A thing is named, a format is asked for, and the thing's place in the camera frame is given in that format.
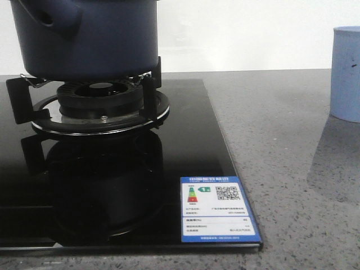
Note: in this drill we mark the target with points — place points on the light blue ribbed plastic cup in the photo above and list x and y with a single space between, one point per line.
344 98

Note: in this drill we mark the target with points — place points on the black pot support grate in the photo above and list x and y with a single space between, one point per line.
45 116

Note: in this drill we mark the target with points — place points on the dark blue cooking pot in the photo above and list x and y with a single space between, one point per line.
85 40

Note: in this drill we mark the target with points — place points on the blue white energy label sticker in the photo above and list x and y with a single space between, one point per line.
214 209

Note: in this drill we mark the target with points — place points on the black glass gas stove top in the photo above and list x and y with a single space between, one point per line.
109 193

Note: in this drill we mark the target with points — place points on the black round gas burner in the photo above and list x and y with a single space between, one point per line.
92 100

